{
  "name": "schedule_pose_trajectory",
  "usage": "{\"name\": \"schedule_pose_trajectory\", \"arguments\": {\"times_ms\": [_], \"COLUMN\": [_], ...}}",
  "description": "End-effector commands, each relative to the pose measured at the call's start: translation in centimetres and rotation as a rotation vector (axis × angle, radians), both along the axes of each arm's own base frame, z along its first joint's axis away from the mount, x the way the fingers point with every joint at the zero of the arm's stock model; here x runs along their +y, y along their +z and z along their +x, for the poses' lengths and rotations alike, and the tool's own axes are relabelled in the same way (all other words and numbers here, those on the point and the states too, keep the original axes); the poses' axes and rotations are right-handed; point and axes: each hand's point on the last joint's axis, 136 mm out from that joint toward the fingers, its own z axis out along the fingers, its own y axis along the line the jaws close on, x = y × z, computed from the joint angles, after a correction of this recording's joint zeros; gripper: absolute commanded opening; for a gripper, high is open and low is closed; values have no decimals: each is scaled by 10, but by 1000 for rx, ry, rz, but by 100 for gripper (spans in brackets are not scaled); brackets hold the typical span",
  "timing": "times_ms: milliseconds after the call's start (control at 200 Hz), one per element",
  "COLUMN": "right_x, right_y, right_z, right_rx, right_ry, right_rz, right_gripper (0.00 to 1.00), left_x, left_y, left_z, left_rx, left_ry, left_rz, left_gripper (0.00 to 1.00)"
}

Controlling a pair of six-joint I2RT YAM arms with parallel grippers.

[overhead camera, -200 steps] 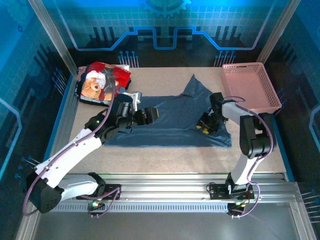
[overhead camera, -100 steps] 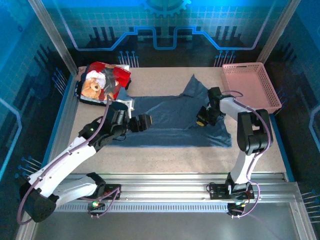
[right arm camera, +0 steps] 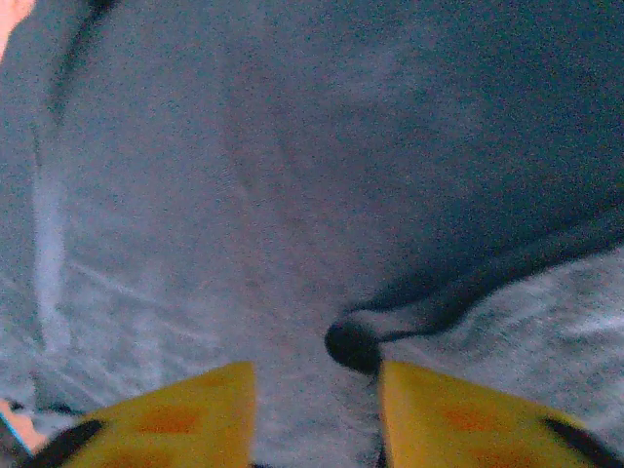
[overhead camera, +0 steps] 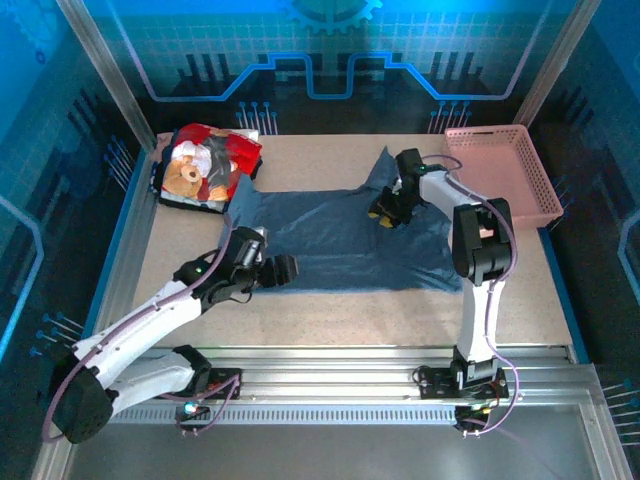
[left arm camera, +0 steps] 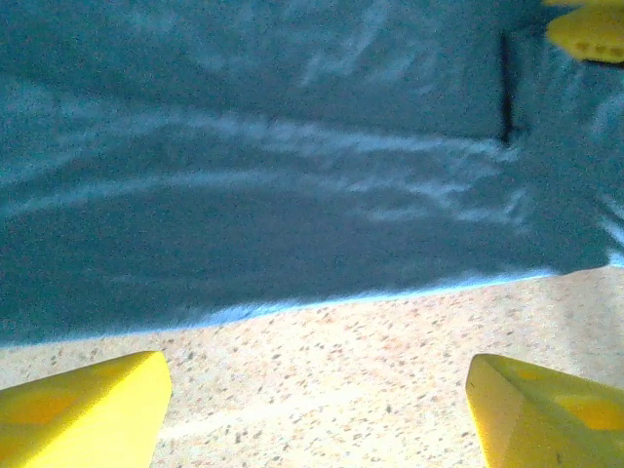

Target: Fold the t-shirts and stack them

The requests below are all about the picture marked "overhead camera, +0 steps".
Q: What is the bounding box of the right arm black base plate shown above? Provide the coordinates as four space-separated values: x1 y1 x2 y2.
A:
418 367 510 401

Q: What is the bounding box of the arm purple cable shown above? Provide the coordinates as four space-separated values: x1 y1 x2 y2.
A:
417 153 524 439
41 214 244 444

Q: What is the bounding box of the black folded t-shirt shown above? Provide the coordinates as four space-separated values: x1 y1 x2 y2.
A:
158 152 264 214

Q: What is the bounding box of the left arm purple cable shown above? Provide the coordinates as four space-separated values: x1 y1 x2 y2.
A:
41 214 244 444

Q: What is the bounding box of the aluminium corner post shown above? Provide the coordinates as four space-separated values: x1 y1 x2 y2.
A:
512 0 604 126
54 0 156 151

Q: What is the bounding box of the small controller box with LED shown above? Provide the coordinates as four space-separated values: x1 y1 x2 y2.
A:
454 402 494 431
174 397 211 426

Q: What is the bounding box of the pale pink t-shirt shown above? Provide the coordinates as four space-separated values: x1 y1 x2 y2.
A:
155 130 177 164

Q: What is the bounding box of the aluminium rail frame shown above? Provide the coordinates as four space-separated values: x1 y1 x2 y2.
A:
29 344 636 480

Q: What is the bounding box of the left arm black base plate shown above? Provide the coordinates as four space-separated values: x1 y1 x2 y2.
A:
204 367 244 401

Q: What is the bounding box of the slotted grey cable duct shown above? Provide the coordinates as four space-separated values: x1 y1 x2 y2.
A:
107 405 459 426

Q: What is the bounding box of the blue t-shirt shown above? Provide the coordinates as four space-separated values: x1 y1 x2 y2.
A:
219 145 464 294

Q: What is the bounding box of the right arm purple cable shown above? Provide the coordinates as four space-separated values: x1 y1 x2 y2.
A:
417 153 524 439

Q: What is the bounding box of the red teddy bear print t-shirt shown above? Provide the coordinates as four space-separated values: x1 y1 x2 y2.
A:
160 123 264 204

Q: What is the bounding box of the pink plastic basket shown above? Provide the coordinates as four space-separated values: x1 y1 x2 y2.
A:
443 124 565 231

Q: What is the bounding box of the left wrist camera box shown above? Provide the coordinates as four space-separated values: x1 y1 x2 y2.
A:
239 225 269 266

